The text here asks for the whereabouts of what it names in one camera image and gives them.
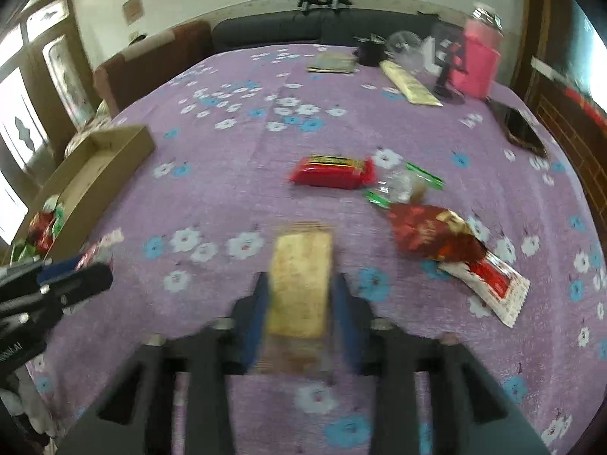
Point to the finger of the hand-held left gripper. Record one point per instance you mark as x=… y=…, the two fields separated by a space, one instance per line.
x=59 y=268
x=80 y=282

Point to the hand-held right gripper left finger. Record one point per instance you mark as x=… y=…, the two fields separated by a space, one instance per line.
x=253 y=322

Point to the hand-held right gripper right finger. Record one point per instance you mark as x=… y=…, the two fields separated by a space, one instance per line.
x=346 y=322

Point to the small white red snack packet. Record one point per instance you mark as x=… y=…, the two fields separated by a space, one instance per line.
x=102 y=246

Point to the green pea snack packet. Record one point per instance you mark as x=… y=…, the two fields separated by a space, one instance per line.
x=19 y=252

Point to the green candy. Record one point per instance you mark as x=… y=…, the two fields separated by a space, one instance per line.
x=54 y=213

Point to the clear-wrapped yellow pastry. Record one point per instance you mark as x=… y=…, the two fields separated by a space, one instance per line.
x=298 y=284

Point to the brown cardboard box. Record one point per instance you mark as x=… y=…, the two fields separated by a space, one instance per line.
x=109 y=156

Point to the dark red gold snack packet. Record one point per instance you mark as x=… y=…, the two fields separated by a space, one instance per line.
x=427 y=234

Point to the clear green-ended candy wrapper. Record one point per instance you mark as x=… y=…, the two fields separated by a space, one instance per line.
x=403 y=185

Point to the bright red snack packet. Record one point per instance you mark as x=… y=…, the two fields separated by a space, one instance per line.
x=332 y=173

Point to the long white red-label snack packet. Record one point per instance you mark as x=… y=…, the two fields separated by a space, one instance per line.
x=493 y=289

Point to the wooden glass door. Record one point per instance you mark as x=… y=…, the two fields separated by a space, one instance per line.
x=33 y=95

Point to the brown armchair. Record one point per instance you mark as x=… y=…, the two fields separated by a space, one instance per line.
x=142 y=66

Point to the cream squeeze tube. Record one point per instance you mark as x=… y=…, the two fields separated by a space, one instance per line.
x=410 y=83

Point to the olive green pouch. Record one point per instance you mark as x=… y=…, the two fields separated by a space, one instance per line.
x=332 y=63

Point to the black smartphone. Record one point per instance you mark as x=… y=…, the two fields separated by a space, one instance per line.
x=519 y=128

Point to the black phone stand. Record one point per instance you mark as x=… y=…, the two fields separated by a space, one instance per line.
x=445 y=71

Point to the black cup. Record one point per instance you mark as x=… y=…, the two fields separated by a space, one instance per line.
x=369 y=52

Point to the pink thermos with knitted sleeve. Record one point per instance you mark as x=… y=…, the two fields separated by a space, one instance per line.
x=476 y=61

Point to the black leather sofa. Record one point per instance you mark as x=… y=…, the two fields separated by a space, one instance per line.
x=265 y=31

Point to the dark wooden cabinet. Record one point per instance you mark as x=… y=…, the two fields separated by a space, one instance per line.
x=569 y=128

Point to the brown wall notice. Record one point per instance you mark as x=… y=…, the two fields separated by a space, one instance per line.
x=133 y=10

